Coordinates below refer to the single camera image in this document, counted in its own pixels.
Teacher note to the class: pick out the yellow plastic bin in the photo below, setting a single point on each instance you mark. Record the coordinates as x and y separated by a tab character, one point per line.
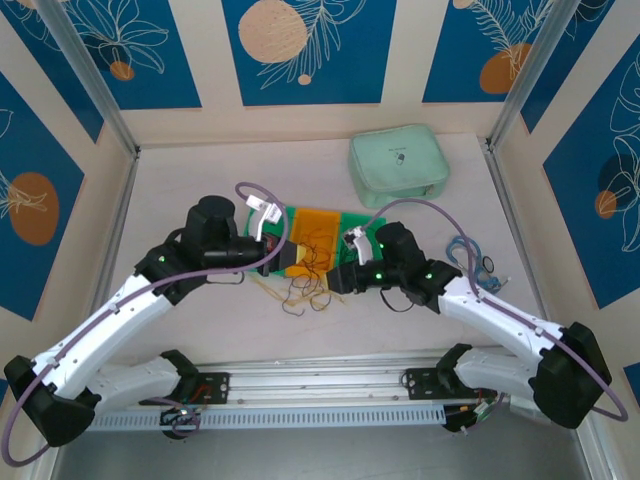
315	220

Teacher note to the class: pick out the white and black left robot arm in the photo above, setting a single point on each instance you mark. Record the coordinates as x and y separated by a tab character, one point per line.
100	330

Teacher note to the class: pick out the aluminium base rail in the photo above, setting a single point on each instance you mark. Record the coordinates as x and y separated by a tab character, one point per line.
320	380

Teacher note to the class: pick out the aluminium frame post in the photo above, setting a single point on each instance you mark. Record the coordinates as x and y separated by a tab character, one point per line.
90	80
530	65

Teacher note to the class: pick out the mint green fabric pouch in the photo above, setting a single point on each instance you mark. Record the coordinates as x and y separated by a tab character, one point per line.
390	165

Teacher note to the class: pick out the green plastic bin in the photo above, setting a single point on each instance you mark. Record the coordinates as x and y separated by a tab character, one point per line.
290	220
350	220

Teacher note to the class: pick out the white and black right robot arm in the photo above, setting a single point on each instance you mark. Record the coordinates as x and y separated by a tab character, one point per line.
500	320

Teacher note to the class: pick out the aluminium side rail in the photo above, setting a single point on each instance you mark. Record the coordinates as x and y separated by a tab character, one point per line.
120	200
515	220

